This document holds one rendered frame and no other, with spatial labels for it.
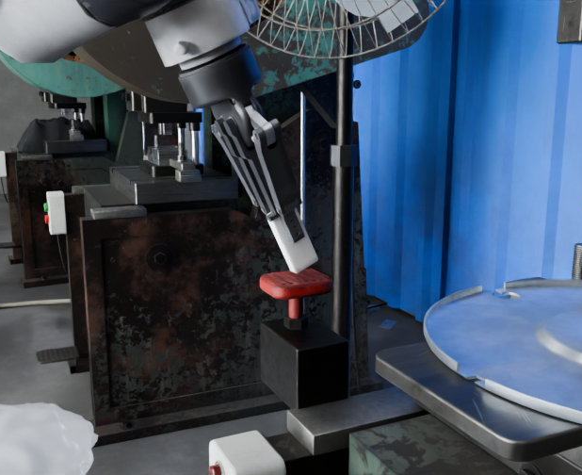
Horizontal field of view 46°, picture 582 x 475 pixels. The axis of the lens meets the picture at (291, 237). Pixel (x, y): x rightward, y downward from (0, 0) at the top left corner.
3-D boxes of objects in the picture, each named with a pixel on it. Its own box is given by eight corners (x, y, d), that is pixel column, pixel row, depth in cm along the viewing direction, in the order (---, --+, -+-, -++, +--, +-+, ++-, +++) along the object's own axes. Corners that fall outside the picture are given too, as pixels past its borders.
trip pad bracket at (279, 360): (298, 518, 71) (298, 340, 67) (261, 472, 80) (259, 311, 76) (347, 503, 74) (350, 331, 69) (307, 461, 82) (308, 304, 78)
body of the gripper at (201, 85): (164, 73, 67) (204, 157, 71) (191, 71, 60) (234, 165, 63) (229, 42, 70) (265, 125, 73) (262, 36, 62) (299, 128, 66)
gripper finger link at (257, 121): (242, 88, 66) (264, 86, 61) (264, 137, 68) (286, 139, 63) (220, 98, 65) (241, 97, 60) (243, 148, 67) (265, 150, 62)
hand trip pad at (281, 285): (278, 357, 71) (277, 286, 69) (255, 338, 76) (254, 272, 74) (337, 347, 74) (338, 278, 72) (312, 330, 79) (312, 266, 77)
